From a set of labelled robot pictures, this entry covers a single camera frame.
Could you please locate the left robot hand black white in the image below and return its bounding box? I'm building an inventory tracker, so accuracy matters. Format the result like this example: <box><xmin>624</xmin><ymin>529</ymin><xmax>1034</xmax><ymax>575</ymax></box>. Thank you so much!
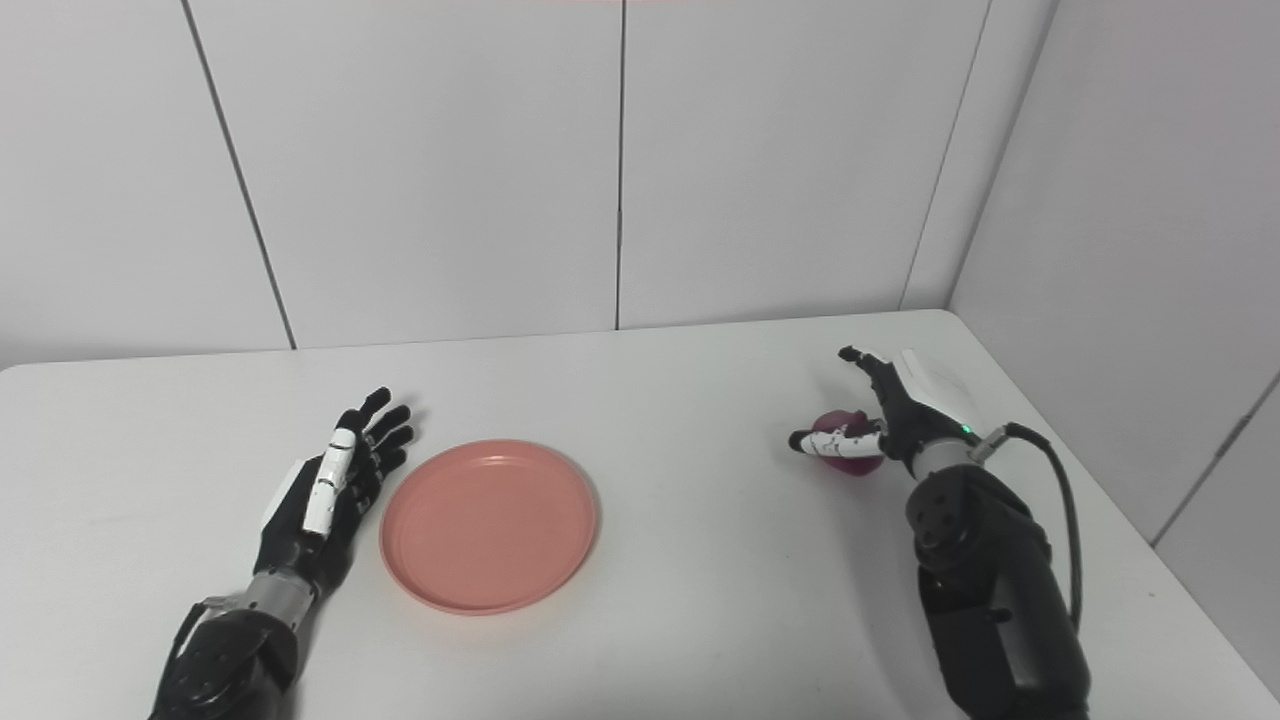
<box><xmin>252</xmin><ymin>386</ymin><xmax>415</xmax><ymax>596</ymax></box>

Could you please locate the purple red onion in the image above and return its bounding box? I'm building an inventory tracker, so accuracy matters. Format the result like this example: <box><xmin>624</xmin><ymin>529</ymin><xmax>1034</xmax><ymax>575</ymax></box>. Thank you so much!
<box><xmin>810</xmin><ymin>407</ymin><xmax>886</xmax><ymax>481</ymax></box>

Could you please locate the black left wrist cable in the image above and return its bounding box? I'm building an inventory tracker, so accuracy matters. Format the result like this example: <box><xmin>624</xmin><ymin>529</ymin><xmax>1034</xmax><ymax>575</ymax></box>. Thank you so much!
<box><xmin>160</xmin><ymin>597</ymin><xmax>236</xmax><ymax>691</ymax></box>

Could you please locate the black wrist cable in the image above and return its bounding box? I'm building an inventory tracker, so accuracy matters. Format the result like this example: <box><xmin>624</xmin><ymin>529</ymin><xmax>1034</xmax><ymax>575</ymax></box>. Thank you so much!
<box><xmin>970</xmin><ymin>422</ymin><xmax>1086</xmax><ymax>633</ymax></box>
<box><xmin>160</xmin><ymin>597</ymin><xmax>236</xmax><ymax>691</ymax></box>

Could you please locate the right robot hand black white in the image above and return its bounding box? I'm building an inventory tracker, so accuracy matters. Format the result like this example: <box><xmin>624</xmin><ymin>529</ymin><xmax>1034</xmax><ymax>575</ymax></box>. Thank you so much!
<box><xmin>787</xmin><ymin>345</ymin><xmax>981</xmax><ymax>481</ymax></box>

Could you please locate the pink round plate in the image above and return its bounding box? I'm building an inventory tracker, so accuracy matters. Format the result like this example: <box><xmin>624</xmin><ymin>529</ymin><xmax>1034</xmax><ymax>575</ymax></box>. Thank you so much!
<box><xmin>378</xmin><ymin>439</ymin><xmax>600</xmax><ymax>616</ymax></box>

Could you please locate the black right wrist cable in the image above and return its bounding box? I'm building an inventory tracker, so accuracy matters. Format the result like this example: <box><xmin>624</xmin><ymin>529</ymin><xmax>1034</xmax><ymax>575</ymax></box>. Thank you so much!
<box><xmin>970</xmin><ymin>422</ymin><xmax>1086</xmax><ymax>633</ymax></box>

